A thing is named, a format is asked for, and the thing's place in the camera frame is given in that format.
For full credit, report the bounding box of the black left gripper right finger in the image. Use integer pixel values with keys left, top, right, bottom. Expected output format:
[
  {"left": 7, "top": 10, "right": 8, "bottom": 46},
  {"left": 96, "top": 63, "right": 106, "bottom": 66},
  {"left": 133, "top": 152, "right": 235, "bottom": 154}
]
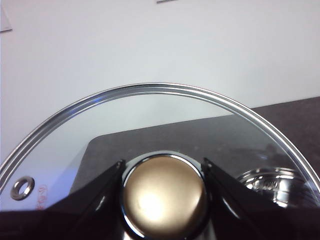
[{"left": 203, "top": 156, "right": 320, "bottom": 240}]

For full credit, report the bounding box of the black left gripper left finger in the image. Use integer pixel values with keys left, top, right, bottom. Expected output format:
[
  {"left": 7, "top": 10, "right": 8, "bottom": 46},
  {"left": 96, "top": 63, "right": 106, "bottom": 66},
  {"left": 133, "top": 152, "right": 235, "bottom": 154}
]
[{"left": 0, "top": 159, "right": 126, "bottom": 240}]

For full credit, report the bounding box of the glass lid with green knob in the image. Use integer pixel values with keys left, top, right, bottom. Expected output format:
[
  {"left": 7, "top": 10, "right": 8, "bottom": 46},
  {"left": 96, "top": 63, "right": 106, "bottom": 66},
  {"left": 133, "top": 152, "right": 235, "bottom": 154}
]
[{"left": 0, "top": 82, "right": 320, "bottom": 240}]

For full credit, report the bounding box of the pale green electric steamer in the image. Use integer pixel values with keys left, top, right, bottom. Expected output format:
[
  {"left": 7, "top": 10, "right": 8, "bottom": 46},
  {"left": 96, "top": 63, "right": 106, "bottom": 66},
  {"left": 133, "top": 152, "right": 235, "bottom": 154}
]
[{"left": 236, "top": 166, "right": 317, "bottom": 209}]

